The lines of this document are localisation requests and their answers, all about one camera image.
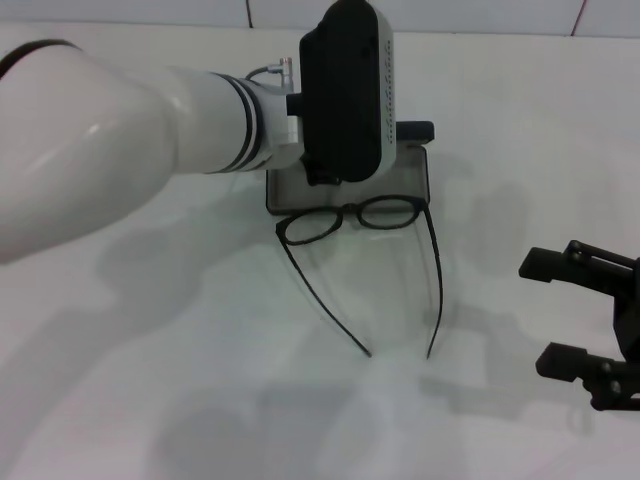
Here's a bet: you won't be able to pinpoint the silver-black left wrist camera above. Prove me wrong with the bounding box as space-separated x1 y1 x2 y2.
298 0 400 184

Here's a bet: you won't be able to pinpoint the black hard glasses case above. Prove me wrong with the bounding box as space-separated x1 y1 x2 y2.
264 119 435 217

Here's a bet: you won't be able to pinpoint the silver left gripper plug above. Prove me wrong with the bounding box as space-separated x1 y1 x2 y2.
272 58 297 95

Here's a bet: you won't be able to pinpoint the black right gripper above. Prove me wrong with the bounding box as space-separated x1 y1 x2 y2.
518 239 640 413

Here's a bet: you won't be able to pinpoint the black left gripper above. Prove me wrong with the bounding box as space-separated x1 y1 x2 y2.
303 157 347 188

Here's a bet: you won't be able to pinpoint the thin left gripper cable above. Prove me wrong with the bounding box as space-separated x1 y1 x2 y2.
243 63 281 82

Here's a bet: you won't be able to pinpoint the black oval-lens glasses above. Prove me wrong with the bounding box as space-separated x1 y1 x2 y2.
275 194 444 360

